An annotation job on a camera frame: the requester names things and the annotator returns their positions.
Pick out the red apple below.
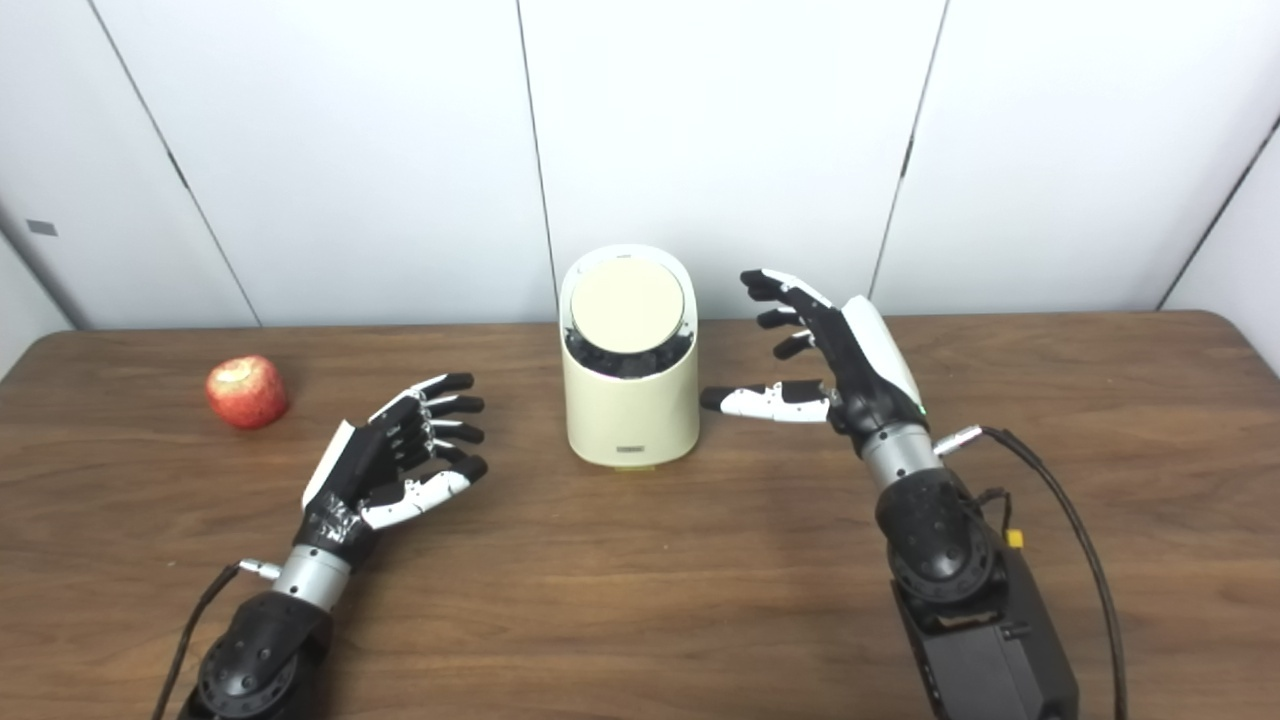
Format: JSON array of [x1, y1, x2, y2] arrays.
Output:
[[205, 355, 289, 431]]

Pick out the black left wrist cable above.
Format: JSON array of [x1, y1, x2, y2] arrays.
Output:
[[150, 558, 283, 720]]

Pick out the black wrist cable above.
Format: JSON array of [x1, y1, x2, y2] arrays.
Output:
[[150, 558, 283, 720], [933, 424, 1129, 720]]

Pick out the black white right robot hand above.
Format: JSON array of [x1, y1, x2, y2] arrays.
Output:
[[700, 268, 926, 441]]

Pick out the cream-colored bin body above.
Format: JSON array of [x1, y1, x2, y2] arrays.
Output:
[[559, 244, 700, 471]]

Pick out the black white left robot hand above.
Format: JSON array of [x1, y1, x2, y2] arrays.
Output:
[[297, 372, 489, 569]]

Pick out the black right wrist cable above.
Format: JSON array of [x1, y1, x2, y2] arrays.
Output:
[[933, 424, 1129, 720]]

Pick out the cream round bin lid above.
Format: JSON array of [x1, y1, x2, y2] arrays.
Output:
[[570, 258, 687, 354]]

